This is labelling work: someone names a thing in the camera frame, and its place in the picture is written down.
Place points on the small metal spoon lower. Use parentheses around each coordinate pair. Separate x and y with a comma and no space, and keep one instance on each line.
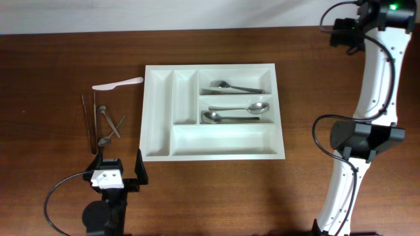
(107,139)

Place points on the white plastic knife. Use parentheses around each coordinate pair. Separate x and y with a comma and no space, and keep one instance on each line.
(111,86)

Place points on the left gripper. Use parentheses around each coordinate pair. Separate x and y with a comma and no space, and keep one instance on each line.
(132,183)

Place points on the white cutlery tray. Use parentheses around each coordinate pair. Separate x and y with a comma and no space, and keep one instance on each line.
(172,128)

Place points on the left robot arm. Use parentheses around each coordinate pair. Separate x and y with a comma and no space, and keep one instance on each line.
(107,216)

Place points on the long metal tongs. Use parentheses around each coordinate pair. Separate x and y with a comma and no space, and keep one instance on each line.
(90,130)

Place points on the metal tablespoon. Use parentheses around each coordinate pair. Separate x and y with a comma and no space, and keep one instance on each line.
(255,109)
(214,118)

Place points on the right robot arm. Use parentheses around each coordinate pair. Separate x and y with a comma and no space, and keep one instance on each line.
(382,30)

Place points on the small metal spoon upper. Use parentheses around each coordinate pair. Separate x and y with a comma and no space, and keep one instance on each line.
(102,110)

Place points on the small metal spoon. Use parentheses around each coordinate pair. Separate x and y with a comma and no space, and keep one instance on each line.
(102,110)
(107,139)

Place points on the metal fork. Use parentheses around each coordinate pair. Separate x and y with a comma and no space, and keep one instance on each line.
(226,85)
(218,92)

